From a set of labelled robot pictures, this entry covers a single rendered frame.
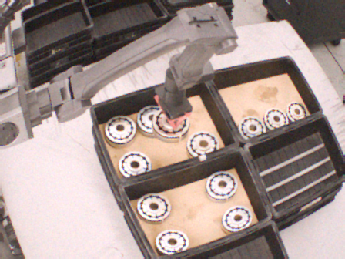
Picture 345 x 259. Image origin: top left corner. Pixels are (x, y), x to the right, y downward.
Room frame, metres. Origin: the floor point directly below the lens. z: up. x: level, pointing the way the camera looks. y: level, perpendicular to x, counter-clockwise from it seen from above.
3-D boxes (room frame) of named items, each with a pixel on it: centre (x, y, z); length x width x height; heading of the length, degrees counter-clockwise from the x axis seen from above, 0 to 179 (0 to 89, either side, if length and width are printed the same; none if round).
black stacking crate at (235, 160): (0.76, -0.10, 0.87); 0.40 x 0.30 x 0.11; 115
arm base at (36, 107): (0.69, 0.32, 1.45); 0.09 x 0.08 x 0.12; 27
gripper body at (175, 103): (0.97, 0.00, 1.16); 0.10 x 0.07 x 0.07; 30
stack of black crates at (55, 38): (1.86, 0.67, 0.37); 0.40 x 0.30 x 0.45; 117
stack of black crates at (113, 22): (2.04, 0.31, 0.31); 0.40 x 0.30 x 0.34; 117
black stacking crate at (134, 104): (1.03, 0.03, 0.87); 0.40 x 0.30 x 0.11; 115
